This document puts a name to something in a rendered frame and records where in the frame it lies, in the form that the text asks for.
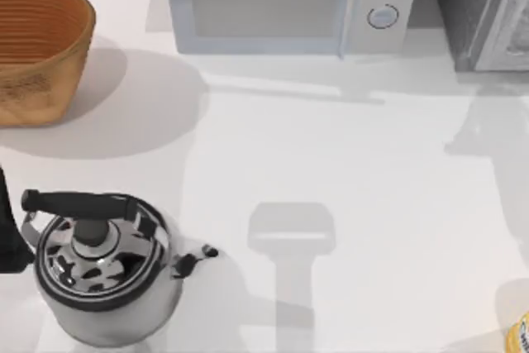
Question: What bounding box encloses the brown woven basket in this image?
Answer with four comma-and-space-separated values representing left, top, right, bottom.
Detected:
0, 0, 97, 127

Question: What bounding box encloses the yellow bottle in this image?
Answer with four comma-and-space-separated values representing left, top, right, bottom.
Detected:
506, 312, 529, 353

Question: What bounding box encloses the microwave door handle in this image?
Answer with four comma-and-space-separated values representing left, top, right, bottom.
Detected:
338, 0, 357, 60

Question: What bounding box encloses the shiny steel kettle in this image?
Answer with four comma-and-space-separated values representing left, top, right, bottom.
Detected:
21, 188, 219, 349

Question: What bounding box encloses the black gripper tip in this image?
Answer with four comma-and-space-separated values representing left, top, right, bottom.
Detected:
0, 165, 36, 274

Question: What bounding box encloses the round microwave knob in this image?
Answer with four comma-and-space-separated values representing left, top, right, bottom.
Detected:
366, 2, 400, 31

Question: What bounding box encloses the pale microwave oven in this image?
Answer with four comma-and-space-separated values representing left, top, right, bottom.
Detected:
160, 0, 425, 60

